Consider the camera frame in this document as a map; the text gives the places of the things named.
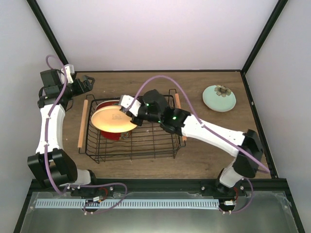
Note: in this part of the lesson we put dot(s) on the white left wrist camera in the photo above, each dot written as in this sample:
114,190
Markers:
69,70

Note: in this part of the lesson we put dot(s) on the light blue slotted cable duct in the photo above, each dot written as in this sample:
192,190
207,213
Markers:
130,204

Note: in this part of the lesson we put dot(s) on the red floral plate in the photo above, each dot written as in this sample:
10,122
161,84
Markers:
116,136

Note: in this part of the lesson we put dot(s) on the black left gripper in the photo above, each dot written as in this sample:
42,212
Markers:
88,88

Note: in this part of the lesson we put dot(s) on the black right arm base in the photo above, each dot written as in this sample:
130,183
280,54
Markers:
227,197

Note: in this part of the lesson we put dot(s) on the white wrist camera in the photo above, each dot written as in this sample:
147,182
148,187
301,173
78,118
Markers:
129,104
69,70

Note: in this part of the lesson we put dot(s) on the clear plastic sheet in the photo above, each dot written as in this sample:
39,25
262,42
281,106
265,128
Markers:
261,212

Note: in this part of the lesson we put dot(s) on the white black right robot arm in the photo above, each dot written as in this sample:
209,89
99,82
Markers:
246,148

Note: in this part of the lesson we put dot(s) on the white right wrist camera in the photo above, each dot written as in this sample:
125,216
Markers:
129,104

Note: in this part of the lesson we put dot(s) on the light green flower plate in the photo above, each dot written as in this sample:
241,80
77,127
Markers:
219,98

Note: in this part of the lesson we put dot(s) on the black aluminium frame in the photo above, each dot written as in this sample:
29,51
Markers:
274,184

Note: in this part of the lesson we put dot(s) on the black wire dish rack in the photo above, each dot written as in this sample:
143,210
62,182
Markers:
148,141

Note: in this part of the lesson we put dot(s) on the red teal patterned plate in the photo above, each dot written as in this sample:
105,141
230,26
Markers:
107,103

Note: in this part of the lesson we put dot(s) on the left wooden rack handle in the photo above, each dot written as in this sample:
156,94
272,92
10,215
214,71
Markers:
82,125

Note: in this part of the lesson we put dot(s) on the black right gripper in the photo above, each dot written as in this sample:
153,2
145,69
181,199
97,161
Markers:
139,123

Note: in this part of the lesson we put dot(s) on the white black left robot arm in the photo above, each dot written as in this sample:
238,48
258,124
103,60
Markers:
51,166

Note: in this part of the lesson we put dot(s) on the wooden rack handle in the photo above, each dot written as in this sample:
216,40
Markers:
82,125
178,100

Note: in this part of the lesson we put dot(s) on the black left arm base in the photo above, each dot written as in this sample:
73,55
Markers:
92,192

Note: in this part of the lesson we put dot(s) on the right wooden rack handle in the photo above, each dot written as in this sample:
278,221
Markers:
178,100

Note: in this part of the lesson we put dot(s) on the yellow orange plate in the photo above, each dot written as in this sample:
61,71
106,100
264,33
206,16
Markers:
111,119

